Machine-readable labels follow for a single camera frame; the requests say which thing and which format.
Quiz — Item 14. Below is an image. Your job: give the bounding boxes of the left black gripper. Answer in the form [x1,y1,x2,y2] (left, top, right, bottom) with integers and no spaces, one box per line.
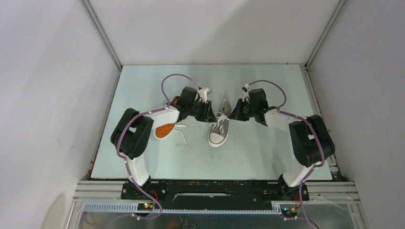
[187,100,217,123]

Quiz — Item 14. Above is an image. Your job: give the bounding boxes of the right circuit board with wires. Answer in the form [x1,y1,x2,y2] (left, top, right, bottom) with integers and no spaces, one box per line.
[281,207,300,220]

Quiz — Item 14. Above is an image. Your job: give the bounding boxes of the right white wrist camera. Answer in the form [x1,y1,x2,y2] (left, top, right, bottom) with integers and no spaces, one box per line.
[242,83,251,102]

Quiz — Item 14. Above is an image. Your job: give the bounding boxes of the grey canvas sneaker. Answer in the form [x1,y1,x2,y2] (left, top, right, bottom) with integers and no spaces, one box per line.
[208,99,232,147]

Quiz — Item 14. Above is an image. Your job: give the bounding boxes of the aluminium frame rail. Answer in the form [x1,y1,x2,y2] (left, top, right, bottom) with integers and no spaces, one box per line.
[63,180,370,229]

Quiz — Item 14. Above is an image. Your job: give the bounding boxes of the purple cable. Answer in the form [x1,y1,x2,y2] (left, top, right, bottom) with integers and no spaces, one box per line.
[245,79,327,229]
[116,73,202,221]

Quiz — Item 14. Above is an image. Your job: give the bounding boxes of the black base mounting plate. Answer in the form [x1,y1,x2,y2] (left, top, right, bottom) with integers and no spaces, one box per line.
[120,179,309,211]

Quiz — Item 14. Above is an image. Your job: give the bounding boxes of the left circuit board with LEDs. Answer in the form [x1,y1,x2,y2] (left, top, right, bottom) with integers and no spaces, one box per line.
[137,203,154,211]

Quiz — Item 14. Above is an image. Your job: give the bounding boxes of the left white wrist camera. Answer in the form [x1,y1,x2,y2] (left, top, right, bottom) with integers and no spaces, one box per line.
[197,87,211,103]

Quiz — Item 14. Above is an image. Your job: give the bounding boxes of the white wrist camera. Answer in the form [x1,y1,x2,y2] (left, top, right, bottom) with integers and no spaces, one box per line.
[197,87,211,103]
[242,83,251,102]

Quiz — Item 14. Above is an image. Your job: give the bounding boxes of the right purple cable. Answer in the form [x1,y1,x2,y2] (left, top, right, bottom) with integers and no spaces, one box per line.
[245,79,327,229]

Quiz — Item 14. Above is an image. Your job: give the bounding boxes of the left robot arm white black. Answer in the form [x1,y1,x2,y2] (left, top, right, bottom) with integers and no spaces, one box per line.
[110,87,217,199]

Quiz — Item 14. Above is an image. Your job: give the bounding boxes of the overturned sneaker orange sole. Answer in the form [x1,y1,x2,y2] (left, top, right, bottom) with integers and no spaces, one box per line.
[153,96,190,146]

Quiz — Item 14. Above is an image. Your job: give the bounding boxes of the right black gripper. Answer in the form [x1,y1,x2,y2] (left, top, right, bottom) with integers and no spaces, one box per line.
[228,98,256,122]

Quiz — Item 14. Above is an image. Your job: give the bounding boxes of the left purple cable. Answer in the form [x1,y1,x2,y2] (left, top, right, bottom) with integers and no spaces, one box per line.
[116,73,202,221]

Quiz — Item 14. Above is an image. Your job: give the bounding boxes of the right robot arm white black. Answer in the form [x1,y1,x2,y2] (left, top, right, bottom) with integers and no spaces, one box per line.
[229,86,335,199]

